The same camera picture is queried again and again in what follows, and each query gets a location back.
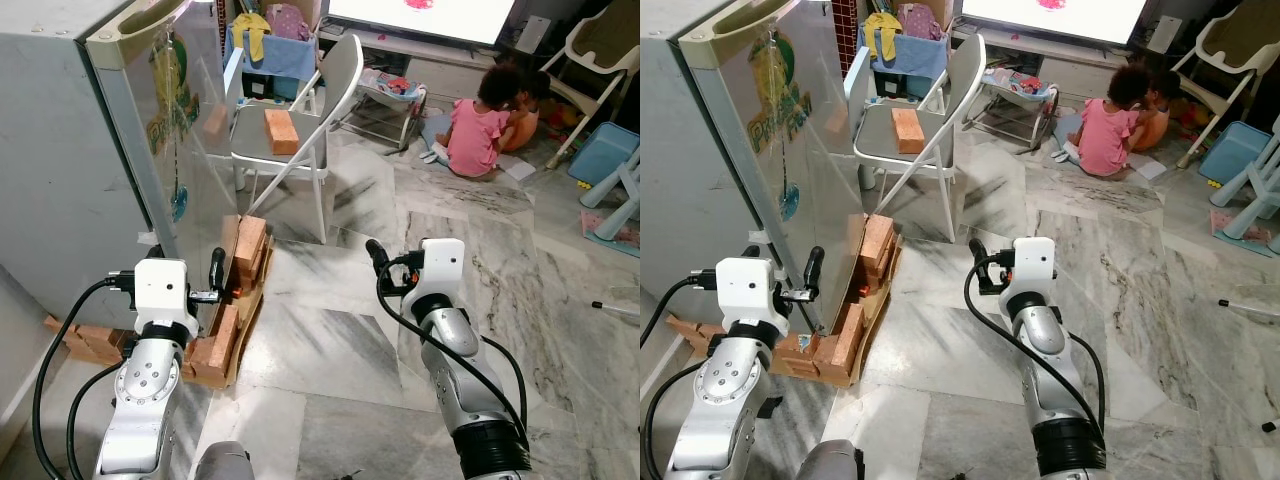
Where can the white television stand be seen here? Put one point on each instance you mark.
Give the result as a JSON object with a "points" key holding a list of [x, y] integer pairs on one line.
{"points": [[440, 70], [1070, 70]]}

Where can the white fridge cabinet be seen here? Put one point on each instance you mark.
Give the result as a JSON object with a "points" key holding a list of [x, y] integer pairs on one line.
{"points": [[690, 180], [60, 150]]}

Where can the colourful baby bouncer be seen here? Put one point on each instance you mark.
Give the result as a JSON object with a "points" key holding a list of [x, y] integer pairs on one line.
{"points": [[1015, 88], [390, 90]]}

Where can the pale plastic kids stool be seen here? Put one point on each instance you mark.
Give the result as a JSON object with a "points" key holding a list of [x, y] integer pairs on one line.
{"points": [[1258, 190], [625, 195]]}

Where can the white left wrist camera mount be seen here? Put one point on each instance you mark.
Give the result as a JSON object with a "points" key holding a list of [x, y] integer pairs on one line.
{"points": [[750, 295], [165, 295]]}

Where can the white laundry basket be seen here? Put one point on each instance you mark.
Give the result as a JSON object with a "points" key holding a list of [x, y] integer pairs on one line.
{"points": [[262, 90], [890, 90]]}

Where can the beige baby high chair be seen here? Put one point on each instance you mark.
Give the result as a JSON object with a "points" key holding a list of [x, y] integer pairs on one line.
{"points": [[610, 40], [1240, 40]]}

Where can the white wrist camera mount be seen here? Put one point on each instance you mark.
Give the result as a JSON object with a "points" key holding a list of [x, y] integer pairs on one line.
{"points": [[165, 295], [750, 295], [1035, 265], [443, 265]]}

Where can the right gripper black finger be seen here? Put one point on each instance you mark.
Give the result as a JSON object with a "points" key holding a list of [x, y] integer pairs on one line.
{"points": [[980, 255], [378, 258]]}

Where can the child in pink dress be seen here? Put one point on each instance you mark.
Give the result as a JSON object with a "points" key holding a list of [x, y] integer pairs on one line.
{"points": [[1103, 135], [473, 135]]}

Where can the white marker pen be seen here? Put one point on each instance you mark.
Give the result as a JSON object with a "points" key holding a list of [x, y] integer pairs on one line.
{"points": [[615, 308], [1250, 308]]}

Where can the yellow cloth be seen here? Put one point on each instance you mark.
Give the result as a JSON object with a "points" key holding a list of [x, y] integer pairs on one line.
{"points": [[250, 30], [882, 30]]}

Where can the grey robot leg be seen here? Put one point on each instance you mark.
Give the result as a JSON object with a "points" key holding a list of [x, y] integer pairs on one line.
{"points": [[828, 462], [225, 462]]}

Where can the flat screen television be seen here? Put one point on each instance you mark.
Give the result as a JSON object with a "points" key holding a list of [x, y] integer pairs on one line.
{"points": [[1050, 18], [420, 18]]}

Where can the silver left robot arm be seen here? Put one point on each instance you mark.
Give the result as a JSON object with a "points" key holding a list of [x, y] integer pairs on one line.
{"points": [[725, 400], [145, 400]]}

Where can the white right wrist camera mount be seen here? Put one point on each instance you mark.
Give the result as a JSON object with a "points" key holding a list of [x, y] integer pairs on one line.
{"points": [[443, 265], [1035, 265]]}

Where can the yellow green door sticker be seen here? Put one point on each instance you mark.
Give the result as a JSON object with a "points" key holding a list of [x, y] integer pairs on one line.
{"points": [[780, 95], [168, 100]]}

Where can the brown cardboard box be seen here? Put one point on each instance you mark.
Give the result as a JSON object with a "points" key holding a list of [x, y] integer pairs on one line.
{"points": [[310, 12], [940, 12]]}

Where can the white paper sheet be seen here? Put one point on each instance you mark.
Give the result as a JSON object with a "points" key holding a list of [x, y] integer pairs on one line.
{"points": [[1148, 168], [518, 168]]}

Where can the pink floor mat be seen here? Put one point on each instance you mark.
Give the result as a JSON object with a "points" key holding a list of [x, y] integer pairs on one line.
{"points": [[1240, 228], [615, 232]]}

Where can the purple dotted cloth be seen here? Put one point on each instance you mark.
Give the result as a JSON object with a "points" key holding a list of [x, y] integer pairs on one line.
{"points": [[922, 22], [290, 22]]}

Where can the child in orange clothes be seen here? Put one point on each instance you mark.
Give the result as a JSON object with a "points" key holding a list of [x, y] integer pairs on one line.
{"points": [[525, 125], [1155, 125]]}

